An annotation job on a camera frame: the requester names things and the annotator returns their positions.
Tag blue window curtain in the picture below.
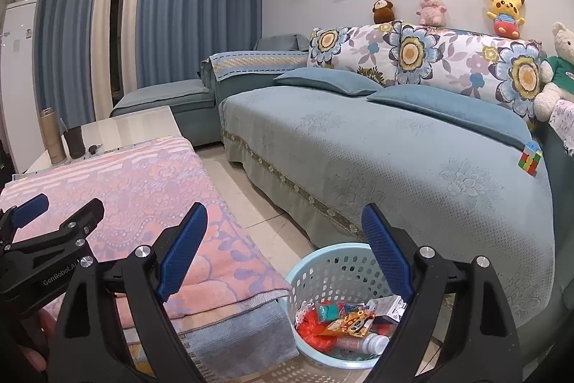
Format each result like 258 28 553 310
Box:
34 0 262 126

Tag teal pillow right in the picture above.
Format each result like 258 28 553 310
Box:
367 85 531 150

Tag black car key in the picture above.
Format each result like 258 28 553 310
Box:
89 144 102 155

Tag person left hand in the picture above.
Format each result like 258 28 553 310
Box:
20 309 56 372

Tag colourful rubiks cube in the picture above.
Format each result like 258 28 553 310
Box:
518 141 543 177

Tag yellow pikachu plush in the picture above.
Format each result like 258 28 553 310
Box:
486 0 525 40

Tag red plastic bag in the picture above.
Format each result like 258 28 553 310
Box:
296 308 337 353

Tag white cigarette box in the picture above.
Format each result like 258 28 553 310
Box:
367 295 407 324

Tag teal pillow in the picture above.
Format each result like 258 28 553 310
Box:
273 67 383 97
367 85 531 150

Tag white teddy bear green shirt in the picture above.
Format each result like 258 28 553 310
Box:
534 21 574 121

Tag white lace armrest cloth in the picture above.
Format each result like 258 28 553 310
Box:
550 99 574 158

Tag blue bottle red cap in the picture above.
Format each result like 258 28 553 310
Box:
335 333 390 356

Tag light blue perforated trash basket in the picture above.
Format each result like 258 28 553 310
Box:
284 241 414 370

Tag teal pillow left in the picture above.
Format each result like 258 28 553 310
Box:
273 67 383 97

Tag white refrigerator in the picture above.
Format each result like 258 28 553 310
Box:
1 0 45 173

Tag pink floral table cloth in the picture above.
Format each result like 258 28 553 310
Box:
1 137 298 382

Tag dark brown cup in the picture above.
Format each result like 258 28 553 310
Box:
63 125 86 159

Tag pink pig plush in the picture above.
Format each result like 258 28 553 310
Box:
415 0 447 27

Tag orange snack packet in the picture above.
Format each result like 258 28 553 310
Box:
319 309 375 338

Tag teal fabric sofa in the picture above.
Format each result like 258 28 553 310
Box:
112 34 573 356

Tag floral back cushion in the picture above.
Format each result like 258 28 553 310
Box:
307 20 542 122

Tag teal small container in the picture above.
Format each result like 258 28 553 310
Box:
315 302 344 324

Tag tan thermos bottle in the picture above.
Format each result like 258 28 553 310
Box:
40 107 66 164

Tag brown monkey plush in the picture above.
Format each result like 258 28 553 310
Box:
372 0 395 24

